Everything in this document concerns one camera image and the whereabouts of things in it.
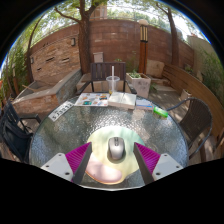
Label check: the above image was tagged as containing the small white blue booklet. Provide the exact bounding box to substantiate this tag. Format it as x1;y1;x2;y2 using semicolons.
135;98;155;111

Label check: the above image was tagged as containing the dark wicker chair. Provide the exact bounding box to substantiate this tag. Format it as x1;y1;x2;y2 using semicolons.
166;97;214;159

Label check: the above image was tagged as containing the open white book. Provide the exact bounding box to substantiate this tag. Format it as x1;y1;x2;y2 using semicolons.
108;91;138;110

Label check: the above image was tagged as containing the forked tree trunk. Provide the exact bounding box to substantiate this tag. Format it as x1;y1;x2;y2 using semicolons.
53;0;109;75

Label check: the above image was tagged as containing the small white planter box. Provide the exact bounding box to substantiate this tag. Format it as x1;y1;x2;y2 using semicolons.
180;88;193;102

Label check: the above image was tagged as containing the white number plate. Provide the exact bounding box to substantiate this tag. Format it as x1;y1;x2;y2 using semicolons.
48;101;75;122

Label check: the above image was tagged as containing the grey computer mouse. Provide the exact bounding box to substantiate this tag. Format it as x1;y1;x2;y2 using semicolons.
107;136;126;162

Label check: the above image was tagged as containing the clear plastic cup with straw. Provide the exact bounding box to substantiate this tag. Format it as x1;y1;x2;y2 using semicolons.
105;65;121;94

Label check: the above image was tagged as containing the green packet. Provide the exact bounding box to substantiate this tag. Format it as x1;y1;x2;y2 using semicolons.
153;106;169;119

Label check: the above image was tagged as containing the black plastic chair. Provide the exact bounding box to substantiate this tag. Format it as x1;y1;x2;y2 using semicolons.
0;101;42;164

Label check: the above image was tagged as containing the wooden garden lamp post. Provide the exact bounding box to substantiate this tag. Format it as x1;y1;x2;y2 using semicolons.
137;18;150;75

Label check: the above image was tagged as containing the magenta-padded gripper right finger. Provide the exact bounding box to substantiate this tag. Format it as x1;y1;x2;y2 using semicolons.
132;142;184;186

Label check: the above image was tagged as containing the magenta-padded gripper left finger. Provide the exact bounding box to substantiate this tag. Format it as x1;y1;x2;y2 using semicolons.
39;142;93;186

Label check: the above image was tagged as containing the dark wooden slatted chair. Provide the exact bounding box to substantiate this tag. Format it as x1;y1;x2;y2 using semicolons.
77;61;138;95

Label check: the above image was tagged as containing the beige stone block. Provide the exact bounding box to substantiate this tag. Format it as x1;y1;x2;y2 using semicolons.
146;59;166;79

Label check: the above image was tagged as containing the white planter box with plants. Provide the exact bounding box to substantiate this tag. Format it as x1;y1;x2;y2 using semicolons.
125;71;152;99

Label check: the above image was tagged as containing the slim tree trunk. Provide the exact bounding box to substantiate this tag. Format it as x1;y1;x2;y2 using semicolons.
154;1;181;67

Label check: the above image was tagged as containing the colourful printed sheet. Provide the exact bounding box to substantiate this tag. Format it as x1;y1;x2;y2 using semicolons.
74;92;111;108

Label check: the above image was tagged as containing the pastel green mouse pad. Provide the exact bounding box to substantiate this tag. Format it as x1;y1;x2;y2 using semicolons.
84;125;147;186

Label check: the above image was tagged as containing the grey wall utility box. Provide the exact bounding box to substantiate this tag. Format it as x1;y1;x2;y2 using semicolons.
92;51;104;64

